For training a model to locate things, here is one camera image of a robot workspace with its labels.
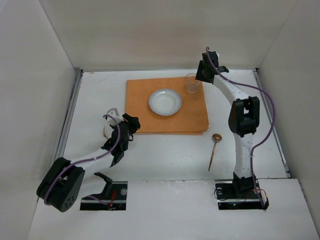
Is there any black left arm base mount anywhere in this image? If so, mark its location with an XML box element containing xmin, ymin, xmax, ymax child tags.
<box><xmin>93</xmin><ymin>172</ymin><xmax>113</xmax><ymax>205</ymax></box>

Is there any white round plate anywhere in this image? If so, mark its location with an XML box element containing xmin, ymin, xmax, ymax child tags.
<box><xmin>148</xmin><ymin>88</ymin><xmax>182</xmax><ymax>117</ymax></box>

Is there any clear plastic glass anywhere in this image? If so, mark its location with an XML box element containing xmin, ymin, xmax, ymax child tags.
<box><xmin>185</xmin><ymin>73</ymin><xmax>200</xmax><ymax>94</ymax></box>

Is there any orange cloth napkin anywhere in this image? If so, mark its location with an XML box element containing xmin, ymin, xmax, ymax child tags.
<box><xmin>125</xmin><ymin>76</ymin><xmax>209</xmax><ymax>135</ymax></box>

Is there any aluminium table rail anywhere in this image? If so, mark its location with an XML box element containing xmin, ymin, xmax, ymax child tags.
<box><xmin>252</xmin><ymin>68</ymin><xmax>292</xmax><ymax>179</ymax></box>
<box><xmin>50</xmin><ymin>67</ymin><xmax>83</xmax><ymax>165</ymax></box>

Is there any left aluminium table rail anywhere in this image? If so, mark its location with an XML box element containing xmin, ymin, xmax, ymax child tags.
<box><xmin>50</xmin><ymin>67</ymin><xmax>83</xmax><ymax>165</ymax></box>

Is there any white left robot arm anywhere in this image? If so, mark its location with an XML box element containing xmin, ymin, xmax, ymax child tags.
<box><xmin>36</xmin><ymin>110</ymin><xmax>141</xmax><ymax>213</ymax></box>

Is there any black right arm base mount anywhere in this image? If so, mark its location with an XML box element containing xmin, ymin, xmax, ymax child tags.
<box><xmin>214</xmin><ymin>176</ymin><xmax>269</xmax><ymax>211</ymax></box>

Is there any right aluminium table rail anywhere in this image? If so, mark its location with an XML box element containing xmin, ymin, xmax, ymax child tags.
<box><xmin>252</xmin><ymin>68</ymin><xmax>292</xmax><ymax>179</ymax></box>

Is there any copper spoon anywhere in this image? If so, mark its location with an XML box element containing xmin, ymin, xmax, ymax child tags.
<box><xmin>208</xmin><ymin>133</ymin><xmax>222</xmax><ymax>171</ymax></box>

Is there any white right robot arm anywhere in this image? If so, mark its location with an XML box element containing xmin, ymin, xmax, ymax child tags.
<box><xmin>195</xmin><ymin>47</ymin><xmax>260</xmax><ymax>196</ymax></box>

